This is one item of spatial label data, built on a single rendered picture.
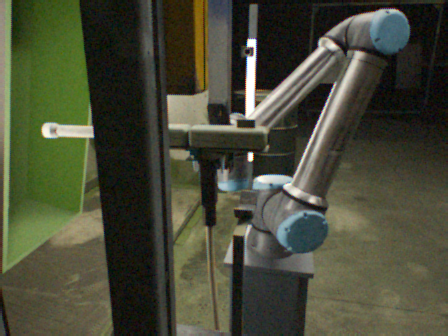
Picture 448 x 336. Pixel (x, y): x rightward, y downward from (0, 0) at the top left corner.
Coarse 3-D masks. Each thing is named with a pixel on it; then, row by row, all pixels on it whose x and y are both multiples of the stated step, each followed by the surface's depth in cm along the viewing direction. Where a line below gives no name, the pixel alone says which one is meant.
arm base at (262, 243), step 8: (248, 232) 135; (256, 232) 129; (264, 232) 126; (248, 240) 132; (256, 240) 129; (264, 240) 127; (272, 240) 126; (248, 248) 132; (256, 248) 128; (264, 248) 126; (272, 248) 126; (280, 248) 126; (264, 256) 127; (272, 256) 126; (280, 256) 126; (288, 256) 127
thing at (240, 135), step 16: (48, 128) 77; (64, 128) 76; (80, 128) 76; (176, 128) 69; (192, 128) 69; (208, 128) 68; (224, 128) 68; (240, 128) 67; (256, 128) 67; (176, 144) 70; (192, 144) 69; (208, 144) 68; (224, 144) 68; (240, 144) 67; (256, 144) 66; (208, 160) 70; (208, 176) 71; (208, 192) 72; (208, 208) 73; (208, 224) 74
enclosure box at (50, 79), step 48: (0, 0) 116; (48, 0) 174; (0, 48) 121; (48, 48) 181; (0, 96) 126; (48, 96) 188; (0, 144) 131; (48, 144) 197; (0, 192) 138; (48, 192) 206; (0, 240) 144
